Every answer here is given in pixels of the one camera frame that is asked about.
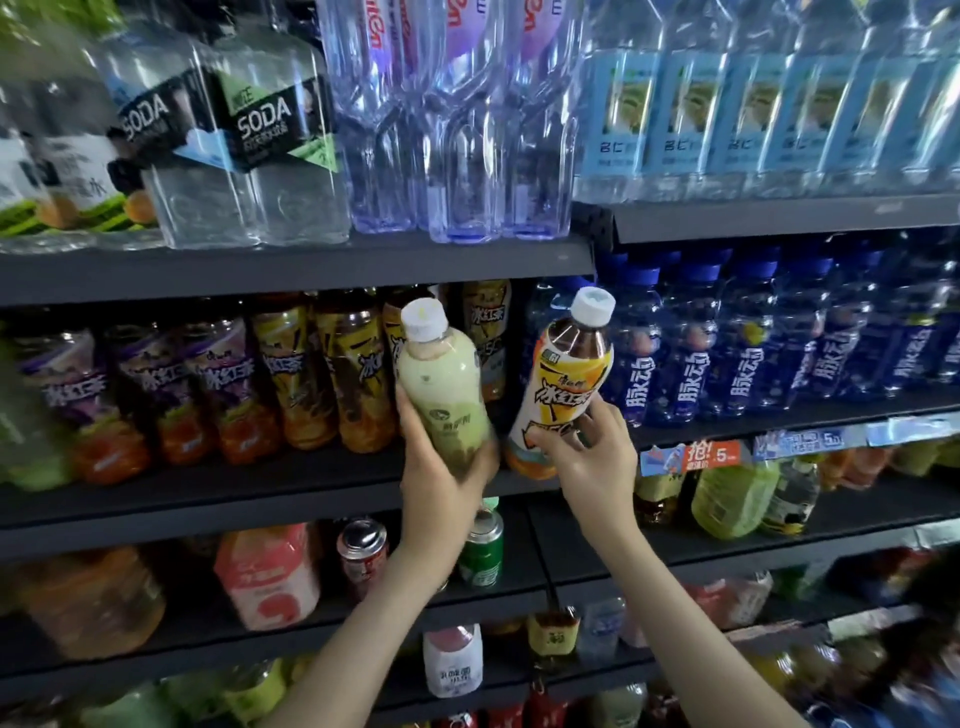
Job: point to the small green drink can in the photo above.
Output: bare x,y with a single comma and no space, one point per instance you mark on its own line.
482,548

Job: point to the row of dark blue sports bottles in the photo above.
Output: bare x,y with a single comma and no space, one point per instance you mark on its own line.
780,338

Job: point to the row of blue label water bottles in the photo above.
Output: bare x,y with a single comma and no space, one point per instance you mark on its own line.
765,98

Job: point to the dark grey metal shelf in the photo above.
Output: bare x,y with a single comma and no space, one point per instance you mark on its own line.
300,273

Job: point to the white squat drink bottle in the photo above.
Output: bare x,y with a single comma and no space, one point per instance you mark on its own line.
453,660

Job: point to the white green label bottle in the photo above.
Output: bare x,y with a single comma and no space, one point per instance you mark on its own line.
443,390

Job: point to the tall clear bottle red label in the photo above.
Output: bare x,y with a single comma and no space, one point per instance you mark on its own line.
458,128
372,120
540,120

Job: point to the brown tea bottle yellow label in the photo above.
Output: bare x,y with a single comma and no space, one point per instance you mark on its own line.
660,492

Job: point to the person's right hand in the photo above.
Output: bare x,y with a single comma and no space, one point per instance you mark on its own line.
600,480

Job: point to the purple label fruit drink bottle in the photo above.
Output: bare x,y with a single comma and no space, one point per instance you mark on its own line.
162,390
233,383

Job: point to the pink squat drink bottle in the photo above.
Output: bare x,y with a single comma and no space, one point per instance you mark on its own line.
267,578

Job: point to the person's left hand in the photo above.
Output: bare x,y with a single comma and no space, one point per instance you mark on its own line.
450,510

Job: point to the orange squat drink bottle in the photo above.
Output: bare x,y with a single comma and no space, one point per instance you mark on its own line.
90,603

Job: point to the red label metal tin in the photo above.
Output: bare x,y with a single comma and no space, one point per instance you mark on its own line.
362,558

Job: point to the orange promotional price tag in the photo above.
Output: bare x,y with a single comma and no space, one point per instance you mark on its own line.
690,458

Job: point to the orange brown label bottle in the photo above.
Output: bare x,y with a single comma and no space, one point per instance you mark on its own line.
486,338

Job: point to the person's right forearm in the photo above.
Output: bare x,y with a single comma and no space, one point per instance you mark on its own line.
698,638

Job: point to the person's left forearm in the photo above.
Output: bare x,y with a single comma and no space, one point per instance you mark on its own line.
360,653

